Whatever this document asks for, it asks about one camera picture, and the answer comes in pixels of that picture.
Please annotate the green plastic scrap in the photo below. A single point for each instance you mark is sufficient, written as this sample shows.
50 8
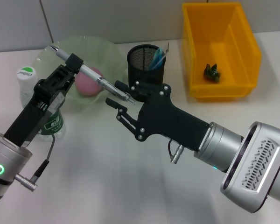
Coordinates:
211 73

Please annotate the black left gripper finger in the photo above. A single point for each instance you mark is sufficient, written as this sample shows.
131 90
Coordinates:
74 61
52 79

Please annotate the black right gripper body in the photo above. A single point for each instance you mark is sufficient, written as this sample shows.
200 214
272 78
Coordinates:
168 121

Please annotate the transparent plastic ruler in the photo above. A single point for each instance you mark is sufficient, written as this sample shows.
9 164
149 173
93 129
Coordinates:
164 52

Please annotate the blue scissors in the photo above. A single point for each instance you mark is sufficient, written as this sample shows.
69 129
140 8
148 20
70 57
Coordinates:
156 59

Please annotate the green glass fruit plate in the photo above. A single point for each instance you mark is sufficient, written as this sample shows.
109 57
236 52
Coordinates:
102 53

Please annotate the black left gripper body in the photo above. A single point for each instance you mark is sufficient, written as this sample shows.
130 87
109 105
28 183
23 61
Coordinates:
25 121

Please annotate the yellow plastic bin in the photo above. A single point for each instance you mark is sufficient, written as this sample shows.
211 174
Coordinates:
224 28

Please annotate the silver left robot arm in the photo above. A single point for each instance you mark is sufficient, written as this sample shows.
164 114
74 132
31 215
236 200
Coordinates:
9 158

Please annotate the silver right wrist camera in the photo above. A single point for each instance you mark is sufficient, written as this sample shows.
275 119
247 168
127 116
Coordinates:
259 163

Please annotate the clear silver pen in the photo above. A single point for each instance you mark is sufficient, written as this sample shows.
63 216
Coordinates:
91 73

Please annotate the black mesh pen holder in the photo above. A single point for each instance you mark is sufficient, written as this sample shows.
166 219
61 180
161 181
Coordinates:
142 74

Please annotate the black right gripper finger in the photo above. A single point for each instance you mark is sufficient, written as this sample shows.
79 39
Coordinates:
112 102
142 89

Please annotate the pink peach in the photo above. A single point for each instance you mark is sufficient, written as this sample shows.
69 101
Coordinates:
86 86

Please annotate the clear green-label water bottle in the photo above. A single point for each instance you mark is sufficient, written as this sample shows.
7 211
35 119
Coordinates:
25 77

